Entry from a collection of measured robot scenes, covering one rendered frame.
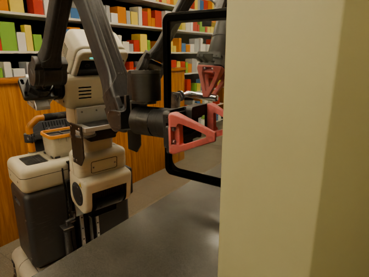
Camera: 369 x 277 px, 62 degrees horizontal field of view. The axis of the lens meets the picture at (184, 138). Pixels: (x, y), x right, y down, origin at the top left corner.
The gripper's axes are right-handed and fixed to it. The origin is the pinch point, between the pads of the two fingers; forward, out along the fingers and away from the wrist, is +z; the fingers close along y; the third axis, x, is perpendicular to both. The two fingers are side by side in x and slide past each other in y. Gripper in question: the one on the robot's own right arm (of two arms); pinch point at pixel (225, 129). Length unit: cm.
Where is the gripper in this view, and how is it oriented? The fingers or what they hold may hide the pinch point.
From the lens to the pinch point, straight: 51.3
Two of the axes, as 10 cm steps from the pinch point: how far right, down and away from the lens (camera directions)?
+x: 0.2, 9.7, 2.5
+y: 5.7, -2.1, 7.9
